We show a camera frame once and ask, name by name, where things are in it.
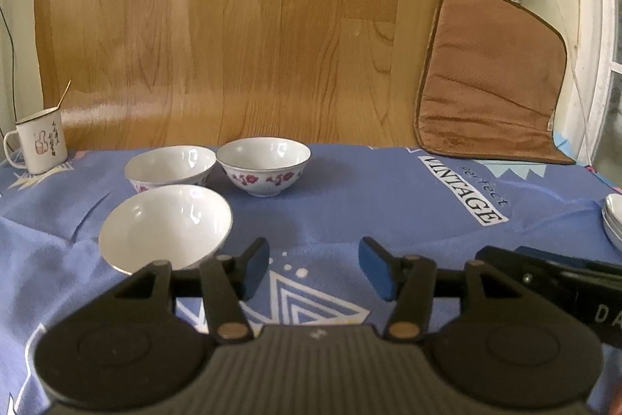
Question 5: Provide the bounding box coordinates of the thin wooden stick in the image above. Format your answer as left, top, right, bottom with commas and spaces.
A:
56, 79, 73, 110

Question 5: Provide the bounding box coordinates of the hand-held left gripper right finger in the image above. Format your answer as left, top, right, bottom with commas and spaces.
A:
358, 236, 523, 345

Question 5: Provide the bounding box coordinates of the white bowl with floral band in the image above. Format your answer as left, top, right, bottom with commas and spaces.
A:
216, 138, 312, 198
124, 145, 217, 194

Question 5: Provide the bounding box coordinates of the white enamel mug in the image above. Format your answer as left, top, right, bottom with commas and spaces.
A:
4, 108, 68, 175

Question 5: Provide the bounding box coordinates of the blue printed tablecloth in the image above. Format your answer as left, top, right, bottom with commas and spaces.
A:
0, 144, 622, 415

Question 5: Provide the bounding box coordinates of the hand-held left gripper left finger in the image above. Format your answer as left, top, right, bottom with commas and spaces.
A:
109, 236, 271, 345

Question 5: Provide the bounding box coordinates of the plain white bowl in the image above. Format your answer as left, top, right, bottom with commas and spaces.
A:
98, 184, 234, 276

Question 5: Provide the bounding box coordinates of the thin black cable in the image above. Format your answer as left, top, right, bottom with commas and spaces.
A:
0, 7, 18, 124

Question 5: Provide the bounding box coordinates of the brown seat cushion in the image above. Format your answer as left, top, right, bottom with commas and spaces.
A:
413, 0, 577, 165

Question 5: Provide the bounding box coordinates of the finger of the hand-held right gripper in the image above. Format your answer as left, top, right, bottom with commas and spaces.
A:
475, 246, 581, 306
515, 245, 622, 272

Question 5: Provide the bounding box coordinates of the wood-grain vinyl sheet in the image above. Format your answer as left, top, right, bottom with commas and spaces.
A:
31, 0, 450, 152

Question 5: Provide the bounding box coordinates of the white frosted glass door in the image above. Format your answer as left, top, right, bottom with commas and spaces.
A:
571, 0, 622, 192

